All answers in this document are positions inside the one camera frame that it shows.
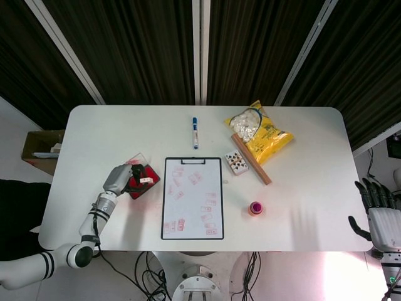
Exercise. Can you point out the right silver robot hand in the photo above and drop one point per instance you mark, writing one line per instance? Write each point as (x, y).
(387, 225)

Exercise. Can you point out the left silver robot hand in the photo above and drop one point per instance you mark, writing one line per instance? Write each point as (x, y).
(117, 178)

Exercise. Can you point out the small white stamp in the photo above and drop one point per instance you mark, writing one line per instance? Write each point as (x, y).
(146, 180)

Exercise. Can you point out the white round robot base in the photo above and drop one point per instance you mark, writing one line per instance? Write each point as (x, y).
(195, 282)

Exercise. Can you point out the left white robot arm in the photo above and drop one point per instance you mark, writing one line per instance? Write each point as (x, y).
(91, 225)

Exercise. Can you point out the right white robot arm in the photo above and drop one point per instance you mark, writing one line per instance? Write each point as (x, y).
(391, 269)

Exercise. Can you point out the black clipboard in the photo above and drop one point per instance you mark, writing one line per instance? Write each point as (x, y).
(193, 161)

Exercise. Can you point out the red ink pad clear lid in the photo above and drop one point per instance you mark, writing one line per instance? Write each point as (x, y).
(141, 192)

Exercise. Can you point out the white paper with red stamps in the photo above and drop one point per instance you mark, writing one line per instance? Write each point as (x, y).
(192, 203)

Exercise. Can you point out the brown cardboard box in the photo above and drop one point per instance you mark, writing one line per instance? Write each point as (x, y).
(34, 144)

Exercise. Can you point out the blue and white marker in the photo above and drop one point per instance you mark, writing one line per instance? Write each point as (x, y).
(195, 133)

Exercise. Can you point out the black cloth bundle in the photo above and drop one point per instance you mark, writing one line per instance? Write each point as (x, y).
(18, 219)

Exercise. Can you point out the deck of playing cards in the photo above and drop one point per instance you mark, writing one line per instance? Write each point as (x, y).
(237, 163)

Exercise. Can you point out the dark pleated curtain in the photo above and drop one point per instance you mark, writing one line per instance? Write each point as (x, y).
(131, 47)

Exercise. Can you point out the wooden rolling pin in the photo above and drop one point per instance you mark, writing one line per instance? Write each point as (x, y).
(261, 174)

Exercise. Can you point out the orange stacking cup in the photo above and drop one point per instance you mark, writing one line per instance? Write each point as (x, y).
(251, 211)

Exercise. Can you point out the yellow snack bag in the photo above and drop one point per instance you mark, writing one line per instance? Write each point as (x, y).
(269, 141)

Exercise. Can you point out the white slanted frame post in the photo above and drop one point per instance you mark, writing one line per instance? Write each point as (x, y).
(307, 50)
(65, 50)

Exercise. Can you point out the white upright frame post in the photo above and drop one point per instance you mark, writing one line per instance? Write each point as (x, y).
(201, 50)

